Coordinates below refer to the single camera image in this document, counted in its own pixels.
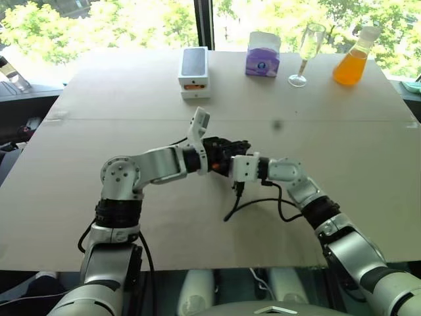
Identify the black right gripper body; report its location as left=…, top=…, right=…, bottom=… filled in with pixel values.
left=212, top=159, right=235, bottom=178

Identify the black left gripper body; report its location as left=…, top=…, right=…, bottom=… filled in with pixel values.
left=202, top=136, right=234, bottom=166

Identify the white flat box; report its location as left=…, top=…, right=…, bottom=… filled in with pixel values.
left=180, top=86, right=212, bottom=101

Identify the purple tissue box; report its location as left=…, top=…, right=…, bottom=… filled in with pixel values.
left=244, top=31, right=282, bottom=78

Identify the white smartphone box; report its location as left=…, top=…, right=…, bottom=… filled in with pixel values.
left=178, top=46, right=210, bottom=92

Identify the clear champagne glass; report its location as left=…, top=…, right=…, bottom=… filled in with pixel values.
left=287, top=23, right=327, bottom=88

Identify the white rounded robot leg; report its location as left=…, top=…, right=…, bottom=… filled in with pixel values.
left=269, top=267, right=310, bottom=304
left=180, top=269, right=215, bottom=311

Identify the conical flask with orange liquid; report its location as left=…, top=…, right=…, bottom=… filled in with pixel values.
left=332, top=26, right=382, bottom=86

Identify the white robot torso cover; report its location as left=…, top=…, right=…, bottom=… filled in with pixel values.
left=209, top=294, right=333, bottom=316

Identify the green cloth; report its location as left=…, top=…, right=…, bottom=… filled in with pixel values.
left=399, top=80, right=421, bottom=95

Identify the dark shoe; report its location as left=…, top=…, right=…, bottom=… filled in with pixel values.
left=25, top=271, right=67, bottom=298

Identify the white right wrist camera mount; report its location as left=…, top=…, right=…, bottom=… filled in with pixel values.
left=231, top=151, right=261, bottom=182

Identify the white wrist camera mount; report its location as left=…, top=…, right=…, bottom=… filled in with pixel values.
left=231, top=151, right=261, bottom=182
left=185, top=106, right=212, bottom=174

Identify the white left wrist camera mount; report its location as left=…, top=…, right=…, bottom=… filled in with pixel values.
left=185, top=106, right=212, bottom=174

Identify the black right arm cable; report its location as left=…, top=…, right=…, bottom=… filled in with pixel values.
left=223, top=180, right=305, bottom=223

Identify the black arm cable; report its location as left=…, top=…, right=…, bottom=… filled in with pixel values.
left=223, top=180, right=305, bottom=223
left=77, top=210, right=155, bottom=274

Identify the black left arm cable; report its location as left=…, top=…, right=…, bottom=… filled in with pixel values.
left=77, top=210, right=155, bottom=274

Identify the thin white cable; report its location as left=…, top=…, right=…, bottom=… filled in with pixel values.
left=249, top=267, right=274, bottom=292

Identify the black window frame post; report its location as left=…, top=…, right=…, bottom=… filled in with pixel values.
left=193, top=0, right=215, bottom=51

